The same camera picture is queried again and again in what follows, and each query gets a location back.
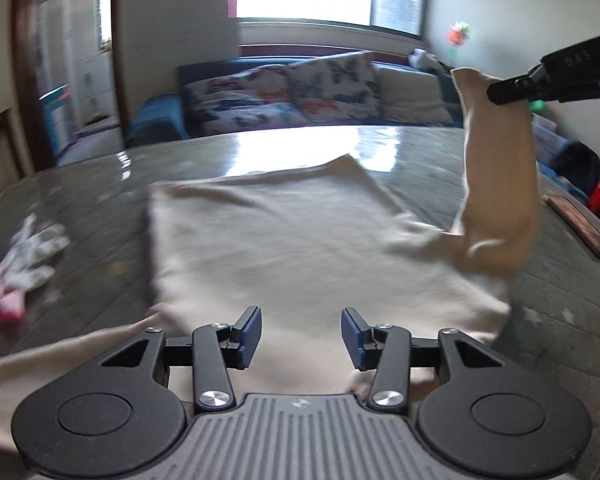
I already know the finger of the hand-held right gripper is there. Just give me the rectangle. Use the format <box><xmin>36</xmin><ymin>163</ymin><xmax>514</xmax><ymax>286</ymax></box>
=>
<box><xmin>486</xmin><ymin>62</ymin><xmax>548</xmax><ymax>107</ymax></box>

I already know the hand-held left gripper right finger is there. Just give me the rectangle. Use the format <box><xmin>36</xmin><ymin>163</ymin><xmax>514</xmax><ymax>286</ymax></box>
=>
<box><xmin>341</xmin><ymin>307</ymin><xmax>503</xmax><ymax>413</ymax></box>

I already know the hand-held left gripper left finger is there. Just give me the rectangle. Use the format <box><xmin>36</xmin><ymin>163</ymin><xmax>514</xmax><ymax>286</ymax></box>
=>
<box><xmin>100</xmin><ymin>305</ymin><xmax>263</xmax><ymax>411</ymax></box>

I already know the cream long-sleeve garment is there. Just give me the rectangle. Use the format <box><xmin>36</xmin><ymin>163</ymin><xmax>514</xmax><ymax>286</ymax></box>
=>
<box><xmin>0</xmin><ymin>67</ymin><xmax>540</xmax><ymax>461</ymax></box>

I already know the clear plastic storage box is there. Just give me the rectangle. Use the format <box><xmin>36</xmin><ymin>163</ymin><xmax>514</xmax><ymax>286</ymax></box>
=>
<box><xmin>530</xmin><ymin>115</ymin><xmax>566</xmax><ymax>163</ymax></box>

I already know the colourful pinwheel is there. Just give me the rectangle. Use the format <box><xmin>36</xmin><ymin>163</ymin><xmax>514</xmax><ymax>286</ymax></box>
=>
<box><xmin>447</xmin><ymin>21</ymin><xmax>471</xmax><ymax>61</ymax></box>

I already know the panda plush toy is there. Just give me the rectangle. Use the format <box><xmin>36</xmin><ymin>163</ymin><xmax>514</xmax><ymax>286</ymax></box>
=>
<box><xmin>409</xmin><ymin>49</ymin><xmax>451</xmax><ymax>73</ymax></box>

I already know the black bag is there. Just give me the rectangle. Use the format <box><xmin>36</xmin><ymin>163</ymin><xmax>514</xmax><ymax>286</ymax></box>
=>
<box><xmin>552</xmin><ymin>141</ymin><xmax>600</xmax><ymax>201</ymax></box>

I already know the plain grey cushion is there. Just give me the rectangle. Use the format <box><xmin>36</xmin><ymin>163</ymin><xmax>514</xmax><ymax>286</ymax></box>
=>
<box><xmin>375</xmin><ymin>66</ymin><xmax>456</xmax><ymax>126</ymax></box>

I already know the smartphone with gold case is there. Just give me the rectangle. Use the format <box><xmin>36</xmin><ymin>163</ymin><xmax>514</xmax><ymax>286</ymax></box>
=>
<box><xmin>542</xmin><ymin>194</ymin><xmax>600</xmax><ymax>260</ymax></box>

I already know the square butterfly print cushion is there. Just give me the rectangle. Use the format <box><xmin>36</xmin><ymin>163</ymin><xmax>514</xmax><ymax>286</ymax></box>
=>
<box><xmin>285</xmin><ymin>51</ymin><xmax>381</xmax><ymax>123</ymax></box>

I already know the blue sofa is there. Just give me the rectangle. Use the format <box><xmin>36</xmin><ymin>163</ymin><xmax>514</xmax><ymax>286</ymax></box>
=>
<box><xmin>127</xmin><ymin>50</ymin><xmax>481</xmax><ymax>148</ymax></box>

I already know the wide butterfly print cushion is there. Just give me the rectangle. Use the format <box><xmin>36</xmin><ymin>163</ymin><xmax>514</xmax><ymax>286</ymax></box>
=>
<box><xmin>182</xmin><ymin>65</ymin><xmax>301</xmax><ymax>136</ymax></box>

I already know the white glove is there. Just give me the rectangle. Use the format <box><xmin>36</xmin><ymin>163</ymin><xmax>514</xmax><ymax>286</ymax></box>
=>
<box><xmin>0</xmin><ymin>212</ymin><xmax>71</xmax><ymax>293</ymax></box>

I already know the pink cloth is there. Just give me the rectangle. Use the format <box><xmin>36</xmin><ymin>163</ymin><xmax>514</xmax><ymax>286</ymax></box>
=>
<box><xmin>0</xmin><ymin>267</ymin><xmax>26</xmax><ymax>323</ymax></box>

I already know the blue plastic cabinet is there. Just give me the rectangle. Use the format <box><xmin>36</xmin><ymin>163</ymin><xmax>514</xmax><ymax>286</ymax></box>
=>
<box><xmin>39</xmin><ymin>87</ymin><xmax>76</xmax><ymax>158</ymax></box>

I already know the dark wooden door frame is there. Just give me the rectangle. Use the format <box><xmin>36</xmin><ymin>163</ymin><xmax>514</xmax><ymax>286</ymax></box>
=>
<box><xmin>11</xmin><ymin>0</ymin><xmax>131</xmax><ymax>171</ymax></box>

